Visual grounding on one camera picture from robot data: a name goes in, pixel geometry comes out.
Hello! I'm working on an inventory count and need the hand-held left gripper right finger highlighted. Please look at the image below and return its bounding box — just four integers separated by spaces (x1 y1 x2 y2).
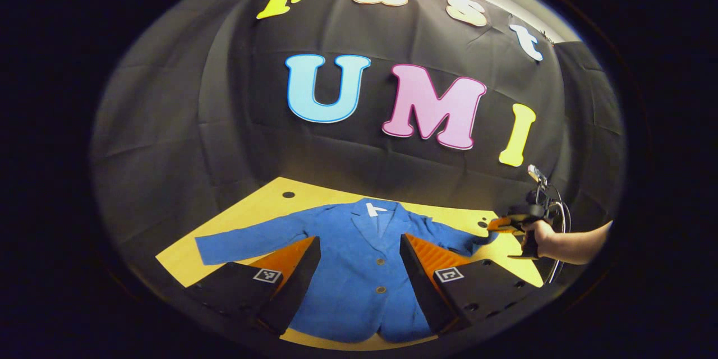
399 233 544 334

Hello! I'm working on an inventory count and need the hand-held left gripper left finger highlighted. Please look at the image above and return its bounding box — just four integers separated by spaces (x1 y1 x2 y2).
188 236 321 336

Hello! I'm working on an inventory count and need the blue jacket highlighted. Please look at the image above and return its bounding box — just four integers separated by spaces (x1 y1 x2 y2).
195 197 500 344

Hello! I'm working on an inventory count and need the black backdrop cloth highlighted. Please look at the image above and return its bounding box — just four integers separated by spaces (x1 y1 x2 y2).
90 0 626 292

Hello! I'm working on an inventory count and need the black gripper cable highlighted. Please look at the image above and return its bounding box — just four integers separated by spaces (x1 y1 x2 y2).
541 182 573 285

